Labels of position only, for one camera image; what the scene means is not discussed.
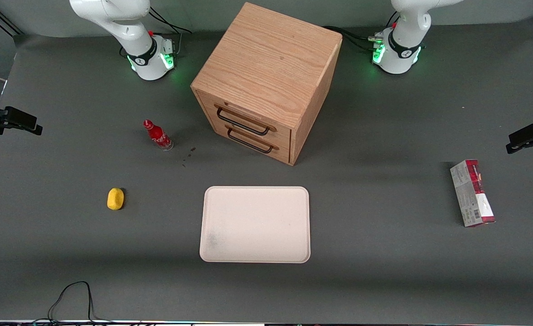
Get red coke bottle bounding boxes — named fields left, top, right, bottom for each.
left=143, top=119, right=174, bottom=151

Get cream plastic tray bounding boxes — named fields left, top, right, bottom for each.
left=199, top=186, right=311, bottom=264

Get red and grey carton box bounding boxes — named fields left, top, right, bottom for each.
left=450, top=159, right=496, bottom=228

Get yellow lemon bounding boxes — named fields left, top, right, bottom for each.
left=107, top=187, right=125, bottom=211

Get grey table mat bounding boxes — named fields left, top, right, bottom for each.
left=0, top=16, right=533, bottom=323

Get wooden drawer cabinet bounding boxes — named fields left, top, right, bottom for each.
left=190, top=2, right=343, bottom=166

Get black right arm base cables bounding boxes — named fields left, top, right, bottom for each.
left=146, top=7, right=192, bottom=57

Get black arm base cables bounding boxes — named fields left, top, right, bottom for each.
left=323, top=11, right=400, bottom=50
left=146, top=7, right=192, bottom=57

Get thin black looped table cable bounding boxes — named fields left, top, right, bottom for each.
left=31, top=281, right=113, bottom=324

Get black left arm base cables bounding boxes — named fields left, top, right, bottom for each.
left=323, top=11, right=400, bottom=50

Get long black drawer handle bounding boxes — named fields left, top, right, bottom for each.
left=216, top=105, right=277, bottom=136

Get short black drawer handle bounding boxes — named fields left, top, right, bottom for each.
left=226, top=126, right=279, bottom=153

